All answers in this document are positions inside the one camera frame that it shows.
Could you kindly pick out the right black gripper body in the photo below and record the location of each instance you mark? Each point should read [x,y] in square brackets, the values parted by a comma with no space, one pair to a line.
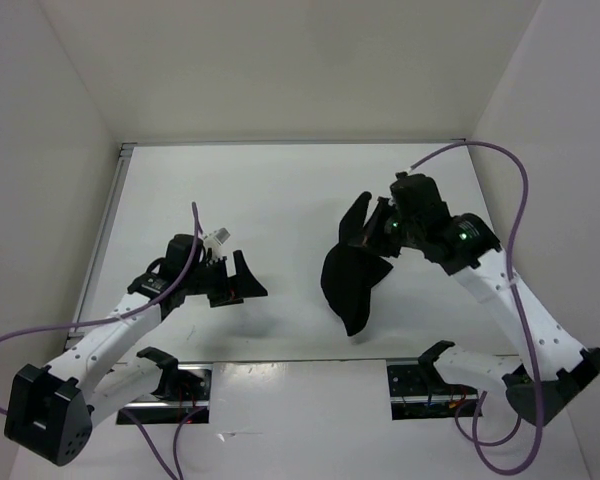
[400,232]

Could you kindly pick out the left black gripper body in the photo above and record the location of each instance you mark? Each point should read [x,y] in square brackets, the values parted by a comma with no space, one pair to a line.
[212,280]

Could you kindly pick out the black skirt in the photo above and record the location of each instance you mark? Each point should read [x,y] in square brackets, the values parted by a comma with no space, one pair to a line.
[349,274]

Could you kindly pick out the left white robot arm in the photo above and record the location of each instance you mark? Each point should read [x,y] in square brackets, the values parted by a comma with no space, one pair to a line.
[53,409]

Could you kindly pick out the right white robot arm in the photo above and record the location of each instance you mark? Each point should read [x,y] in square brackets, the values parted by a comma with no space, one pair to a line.
[551,367]

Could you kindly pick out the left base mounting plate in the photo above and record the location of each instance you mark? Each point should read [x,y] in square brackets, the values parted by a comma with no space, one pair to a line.
[189,398]

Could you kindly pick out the base mounting plate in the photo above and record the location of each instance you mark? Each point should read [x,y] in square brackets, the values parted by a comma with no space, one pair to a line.
[189,398]
[413,397]

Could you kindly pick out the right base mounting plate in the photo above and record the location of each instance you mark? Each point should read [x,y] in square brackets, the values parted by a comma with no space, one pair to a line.
[413,397]

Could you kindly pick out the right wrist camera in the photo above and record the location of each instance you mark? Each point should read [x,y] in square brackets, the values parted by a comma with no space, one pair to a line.
[416,196]

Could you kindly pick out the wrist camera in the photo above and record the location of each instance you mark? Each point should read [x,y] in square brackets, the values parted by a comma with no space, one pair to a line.
[416,196]
[213,242]

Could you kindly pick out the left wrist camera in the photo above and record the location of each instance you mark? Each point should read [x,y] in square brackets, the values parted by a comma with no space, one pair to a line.
[213,242]

